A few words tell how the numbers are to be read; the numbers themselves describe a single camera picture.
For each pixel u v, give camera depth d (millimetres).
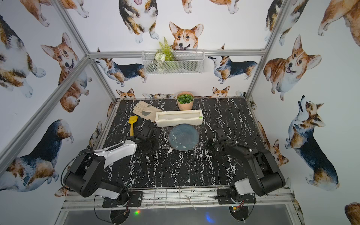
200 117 1000
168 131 1005
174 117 1009
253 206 689
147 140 726
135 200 733
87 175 435
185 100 1011
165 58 819
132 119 1064
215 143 732
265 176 434
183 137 933
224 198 733
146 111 1133
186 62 926
